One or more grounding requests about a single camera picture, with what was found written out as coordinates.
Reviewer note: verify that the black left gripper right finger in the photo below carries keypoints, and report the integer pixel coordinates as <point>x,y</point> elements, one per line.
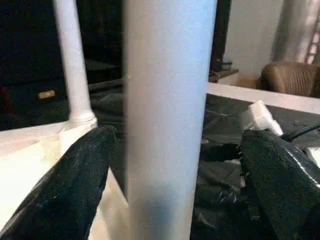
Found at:
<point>287,190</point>

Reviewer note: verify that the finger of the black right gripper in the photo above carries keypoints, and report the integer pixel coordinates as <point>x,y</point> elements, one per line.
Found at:
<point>222,152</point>

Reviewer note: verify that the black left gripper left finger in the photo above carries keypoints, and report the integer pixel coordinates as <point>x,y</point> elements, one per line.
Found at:
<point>62,190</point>

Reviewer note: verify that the white plastic table top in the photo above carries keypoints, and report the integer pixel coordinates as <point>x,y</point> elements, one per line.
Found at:
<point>25,162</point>

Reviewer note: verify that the white tapered table leg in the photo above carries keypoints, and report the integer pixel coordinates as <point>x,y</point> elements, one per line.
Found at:
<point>165,100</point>
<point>72,62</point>

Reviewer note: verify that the black work mat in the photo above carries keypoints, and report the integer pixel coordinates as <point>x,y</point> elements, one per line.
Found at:
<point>220,120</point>

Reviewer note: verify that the white flat board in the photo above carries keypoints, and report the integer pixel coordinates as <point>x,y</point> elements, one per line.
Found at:
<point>275,100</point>

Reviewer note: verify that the small tan object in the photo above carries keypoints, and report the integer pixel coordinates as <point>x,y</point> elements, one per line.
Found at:
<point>46,94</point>

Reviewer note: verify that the beige curtain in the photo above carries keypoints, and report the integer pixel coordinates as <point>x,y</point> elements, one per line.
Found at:
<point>295,30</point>

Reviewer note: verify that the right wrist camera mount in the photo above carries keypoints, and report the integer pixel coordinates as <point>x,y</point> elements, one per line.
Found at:
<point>262,117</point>

